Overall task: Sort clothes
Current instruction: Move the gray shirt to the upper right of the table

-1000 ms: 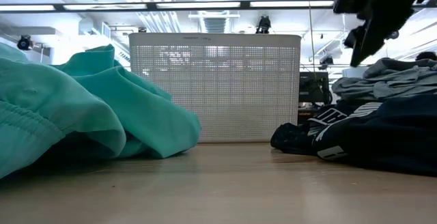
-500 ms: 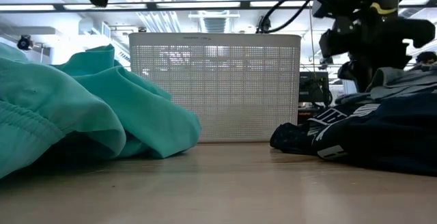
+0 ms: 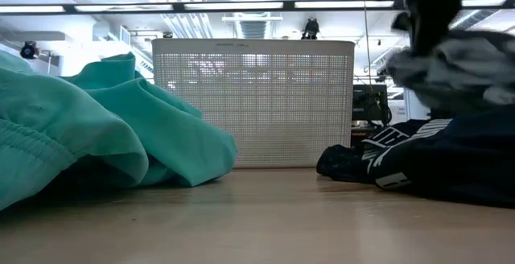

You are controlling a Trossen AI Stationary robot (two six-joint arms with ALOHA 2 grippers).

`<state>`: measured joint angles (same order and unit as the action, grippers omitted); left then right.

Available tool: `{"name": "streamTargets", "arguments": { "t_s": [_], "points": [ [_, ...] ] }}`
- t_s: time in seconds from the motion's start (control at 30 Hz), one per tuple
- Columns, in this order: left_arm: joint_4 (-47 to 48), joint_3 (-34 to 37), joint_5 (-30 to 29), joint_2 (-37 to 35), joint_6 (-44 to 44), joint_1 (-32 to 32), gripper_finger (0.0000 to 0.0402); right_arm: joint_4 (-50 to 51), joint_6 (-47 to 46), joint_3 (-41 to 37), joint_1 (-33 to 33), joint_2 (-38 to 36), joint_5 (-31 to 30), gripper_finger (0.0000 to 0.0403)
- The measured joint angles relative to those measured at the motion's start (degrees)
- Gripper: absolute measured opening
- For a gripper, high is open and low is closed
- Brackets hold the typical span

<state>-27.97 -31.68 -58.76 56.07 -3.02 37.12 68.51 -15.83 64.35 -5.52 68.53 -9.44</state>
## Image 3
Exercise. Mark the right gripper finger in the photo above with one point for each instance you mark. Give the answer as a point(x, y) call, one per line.
point(434, 26)
point(401, 21)

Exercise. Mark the grey garment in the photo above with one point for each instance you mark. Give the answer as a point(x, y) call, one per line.
point(454, 71)

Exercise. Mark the navy white-striped Puma garment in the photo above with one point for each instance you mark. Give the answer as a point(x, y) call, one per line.
point(462, 159)

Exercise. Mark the teal garment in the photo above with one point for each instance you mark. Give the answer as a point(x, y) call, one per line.
point(120, 135)

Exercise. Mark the white perforated plastic basket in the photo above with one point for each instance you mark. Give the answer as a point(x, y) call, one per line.
point(273, 107)

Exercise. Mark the white column-shaped appliance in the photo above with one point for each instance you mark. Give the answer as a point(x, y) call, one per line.
point(416, 107)

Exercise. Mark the black equipment rack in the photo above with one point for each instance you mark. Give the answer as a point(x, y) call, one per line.
point(368, 103)

